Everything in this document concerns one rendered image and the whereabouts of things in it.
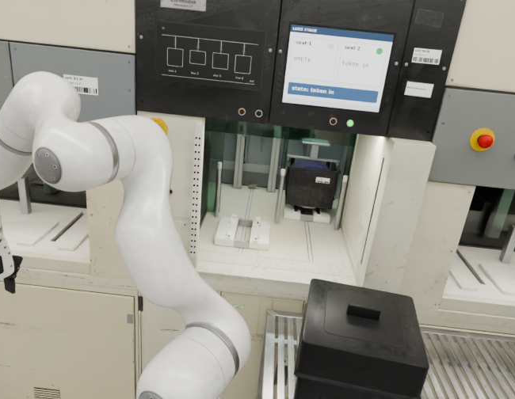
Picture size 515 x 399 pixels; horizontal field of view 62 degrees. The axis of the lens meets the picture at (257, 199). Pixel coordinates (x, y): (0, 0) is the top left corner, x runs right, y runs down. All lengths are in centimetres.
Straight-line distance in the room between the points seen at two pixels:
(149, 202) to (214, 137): 116
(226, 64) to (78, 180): 73
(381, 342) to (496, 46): 85
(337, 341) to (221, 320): 37
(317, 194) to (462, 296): 71
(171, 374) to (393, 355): 55
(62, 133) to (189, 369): 39
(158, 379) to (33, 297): 113
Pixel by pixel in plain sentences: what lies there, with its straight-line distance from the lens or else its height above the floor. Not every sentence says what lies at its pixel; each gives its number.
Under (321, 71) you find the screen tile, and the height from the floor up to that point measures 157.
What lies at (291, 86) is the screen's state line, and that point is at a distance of 127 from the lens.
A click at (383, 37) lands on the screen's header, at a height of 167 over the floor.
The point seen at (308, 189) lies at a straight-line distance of 190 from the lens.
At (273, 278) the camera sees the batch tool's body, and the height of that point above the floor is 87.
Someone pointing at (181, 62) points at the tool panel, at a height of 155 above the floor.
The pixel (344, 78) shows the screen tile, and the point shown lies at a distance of 128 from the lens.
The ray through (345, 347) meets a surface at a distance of 105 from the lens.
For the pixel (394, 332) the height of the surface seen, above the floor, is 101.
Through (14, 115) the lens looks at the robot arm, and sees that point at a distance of 83.
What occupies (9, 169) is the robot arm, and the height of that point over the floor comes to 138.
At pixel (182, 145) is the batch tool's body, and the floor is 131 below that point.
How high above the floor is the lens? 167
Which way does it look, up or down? 22 degrees down
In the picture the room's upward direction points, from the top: 6 degrees clockwise
